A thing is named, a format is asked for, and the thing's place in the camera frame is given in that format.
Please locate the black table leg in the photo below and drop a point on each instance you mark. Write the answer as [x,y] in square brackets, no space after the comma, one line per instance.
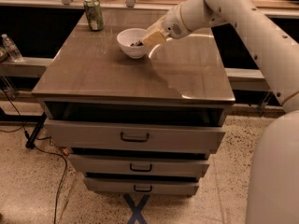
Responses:
[31,137]

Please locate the top grey drawer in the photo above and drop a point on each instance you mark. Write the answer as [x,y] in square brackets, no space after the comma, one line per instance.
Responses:
[133,137]

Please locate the grey drawer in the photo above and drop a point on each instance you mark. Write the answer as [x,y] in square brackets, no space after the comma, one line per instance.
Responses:
[115,165]
[139,186]
[133,137]

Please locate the grey drawer cabinet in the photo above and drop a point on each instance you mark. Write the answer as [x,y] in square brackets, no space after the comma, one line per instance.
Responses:
[181,83]

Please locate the bottom grey drawer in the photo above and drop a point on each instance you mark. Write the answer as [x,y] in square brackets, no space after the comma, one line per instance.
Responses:
[139,186]

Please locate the dark rxbar chocolate wrapper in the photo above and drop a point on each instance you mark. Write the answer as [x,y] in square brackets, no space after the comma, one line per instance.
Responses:
[137,43]

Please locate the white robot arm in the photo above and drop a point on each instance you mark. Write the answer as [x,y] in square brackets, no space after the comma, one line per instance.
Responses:
[273,196]

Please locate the blue tape cross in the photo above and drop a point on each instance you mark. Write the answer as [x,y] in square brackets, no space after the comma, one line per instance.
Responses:
[137,216]

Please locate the green soda can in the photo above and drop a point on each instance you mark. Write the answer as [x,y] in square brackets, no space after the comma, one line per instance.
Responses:
[93,14]

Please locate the clear plastic water bottle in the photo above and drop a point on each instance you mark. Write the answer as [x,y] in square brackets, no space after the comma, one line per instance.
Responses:
[11,48]

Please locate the middle grey drawer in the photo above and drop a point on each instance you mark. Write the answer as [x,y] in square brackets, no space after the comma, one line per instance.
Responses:
[115,165]

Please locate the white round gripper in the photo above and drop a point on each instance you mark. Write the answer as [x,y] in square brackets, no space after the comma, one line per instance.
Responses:
[172,25]

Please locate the white bowl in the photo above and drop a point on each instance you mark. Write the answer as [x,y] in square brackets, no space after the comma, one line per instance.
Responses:
[127,40]

